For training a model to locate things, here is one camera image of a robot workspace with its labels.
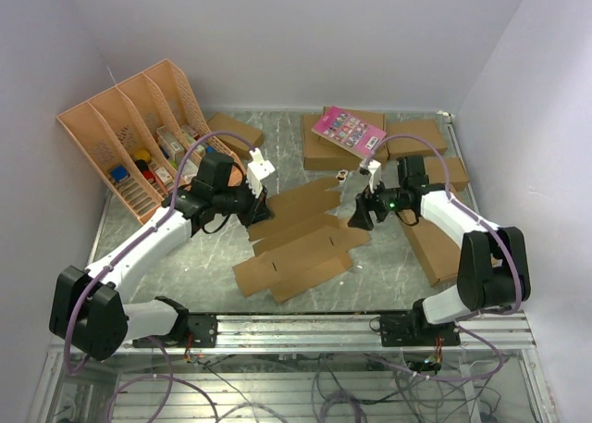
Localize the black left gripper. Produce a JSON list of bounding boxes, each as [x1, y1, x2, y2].
[[214, 175, 275, 229]]

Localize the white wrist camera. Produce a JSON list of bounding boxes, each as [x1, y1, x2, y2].
[[246, 148, 277, 198], [359, 158, 382, 193]]

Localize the brown box back right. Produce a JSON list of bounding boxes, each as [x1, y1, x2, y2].
[[386, 118, 448, 160]]

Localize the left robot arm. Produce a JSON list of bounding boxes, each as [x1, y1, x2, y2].
[[49, 149, 276, 361]]

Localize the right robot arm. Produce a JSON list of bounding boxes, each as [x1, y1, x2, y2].
[[348, 156, 531, 347]]

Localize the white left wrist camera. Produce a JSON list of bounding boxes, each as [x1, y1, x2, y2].
[[246, 148, 277, 198]]

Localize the peach plastic file organizer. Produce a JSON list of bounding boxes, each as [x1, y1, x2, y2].
[[55, 58, 246, 225]]

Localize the red toy block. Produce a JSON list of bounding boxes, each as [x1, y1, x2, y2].
[[141, 169, 155, 183]]

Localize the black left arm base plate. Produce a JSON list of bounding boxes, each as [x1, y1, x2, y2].
[[132, 313, 218, 348]]

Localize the aluminium mounting rail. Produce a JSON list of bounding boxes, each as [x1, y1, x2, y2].
[[71, 311, 535, 360]]

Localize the cardboard box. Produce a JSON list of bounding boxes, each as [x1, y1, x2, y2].
[[233, 177, 370, 304]]

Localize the small brown box by organizer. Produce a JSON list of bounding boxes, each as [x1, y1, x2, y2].
[[207, 112, 264, 159]]

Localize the small brown box right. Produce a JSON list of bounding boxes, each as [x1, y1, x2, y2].
[[424, 156, 470, 192]]

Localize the big brown box front right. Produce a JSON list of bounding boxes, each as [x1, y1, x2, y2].
[[400, 210, 461, 287]]

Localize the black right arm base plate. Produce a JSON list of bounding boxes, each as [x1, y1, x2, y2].
[[378, 310, 461, 347]]

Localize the pink children's book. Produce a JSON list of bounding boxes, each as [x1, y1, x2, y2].
[[311, 106, 386, 159]]

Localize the blue toy block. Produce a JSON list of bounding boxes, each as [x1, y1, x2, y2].
[[108, 165, 130, 184]]

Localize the small printed carton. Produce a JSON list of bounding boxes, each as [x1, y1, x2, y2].
[[156, 126, 186, 164]]

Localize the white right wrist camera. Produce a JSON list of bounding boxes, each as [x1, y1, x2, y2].
[[359, 158, 382, 193]]

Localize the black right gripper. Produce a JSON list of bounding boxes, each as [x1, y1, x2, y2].
[[348, 174, 407, 230]]

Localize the cartoon boy eraser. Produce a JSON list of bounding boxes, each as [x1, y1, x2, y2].
[[336, 169, 349, 185]]

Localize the large brown box under book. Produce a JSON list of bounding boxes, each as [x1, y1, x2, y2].
[[301, 108, 389, 171]]

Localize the yellow toy block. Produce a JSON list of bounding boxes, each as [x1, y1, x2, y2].
[[133, 149, 152, 163]]

